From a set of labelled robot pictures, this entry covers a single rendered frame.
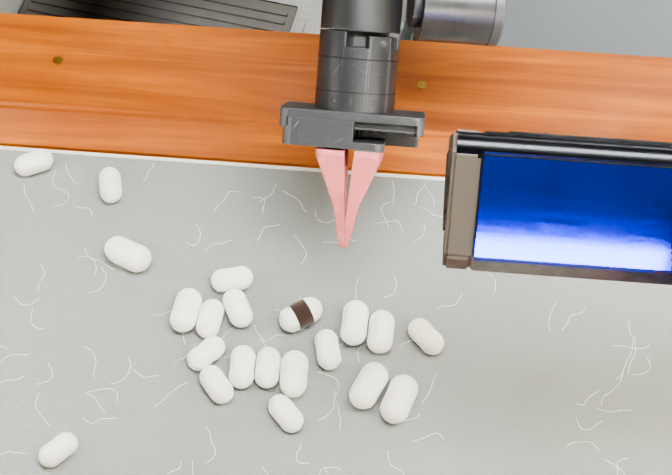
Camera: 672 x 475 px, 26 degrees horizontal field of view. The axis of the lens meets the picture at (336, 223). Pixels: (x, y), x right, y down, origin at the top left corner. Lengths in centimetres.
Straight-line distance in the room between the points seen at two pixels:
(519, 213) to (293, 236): 41
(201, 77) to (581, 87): 31
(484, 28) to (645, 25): 123
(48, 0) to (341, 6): 68
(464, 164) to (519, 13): 149
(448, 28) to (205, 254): 27
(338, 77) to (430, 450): 28
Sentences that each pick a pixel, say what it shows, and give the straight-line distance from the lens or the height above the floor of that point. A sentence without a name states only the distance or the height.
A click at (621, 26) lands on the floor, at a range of 225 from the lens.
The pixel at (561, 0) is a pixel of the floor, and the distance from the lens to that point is 226.
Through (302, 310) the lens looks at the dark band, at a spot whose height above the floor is 76.
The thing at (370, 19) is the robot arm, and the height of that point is 94.
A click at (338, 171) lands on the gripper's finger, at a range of 102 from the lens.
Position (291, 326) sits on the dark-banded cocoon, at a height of 75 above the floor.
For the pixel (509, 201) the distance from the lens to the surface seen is 77.
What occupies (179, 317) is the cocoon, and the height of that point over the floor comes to 76.
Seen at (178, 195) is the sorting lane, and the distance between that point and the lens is 118.
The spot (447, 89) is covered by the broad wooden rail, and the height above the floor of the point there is 76.
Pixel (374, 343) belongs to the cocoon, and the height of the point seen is 76.
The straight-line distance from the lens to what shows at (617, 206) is 77.
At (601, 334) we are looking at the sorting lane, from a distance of 113.
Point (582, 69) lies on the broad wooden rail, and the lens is 123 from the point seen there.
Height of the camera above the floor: 174
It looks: 60 degrees down
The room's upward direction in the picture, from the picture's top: straight up
